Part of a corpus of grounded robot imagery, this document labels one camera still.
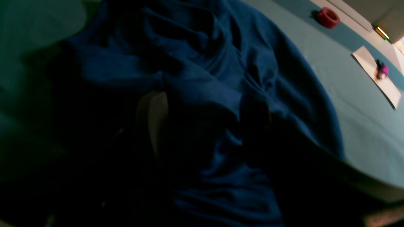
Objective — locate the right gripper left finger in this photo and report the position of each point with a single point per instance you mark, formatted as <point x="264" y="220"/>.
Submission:
<point x="152" y="113"/>

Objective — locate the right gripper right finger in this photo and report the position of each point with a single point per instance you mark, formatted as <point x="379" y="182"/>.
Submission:
<point x="269" y="140"/>

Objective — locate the dark blue t-shirt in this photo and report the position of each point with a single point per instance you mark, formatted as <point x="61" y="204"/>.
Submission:
<point x="205" y="55"/>

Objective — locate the white paper card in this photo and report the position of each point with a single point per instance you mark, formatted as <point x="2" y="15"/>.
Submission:
<point x="386" y="86"/>

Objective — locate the small pink toy figure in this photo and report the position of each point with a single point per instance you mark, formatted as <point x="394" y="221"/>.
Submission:
<point x="382" y="70"/>

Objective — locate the red tape roll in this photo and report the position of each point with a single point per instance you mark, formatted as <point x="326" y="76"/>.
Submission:
<point x="328" y="18"/>

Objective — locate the light blue table cloth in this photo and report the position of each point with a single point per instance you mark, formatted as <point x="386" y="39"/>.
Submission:
<point x="372" y="130"/>

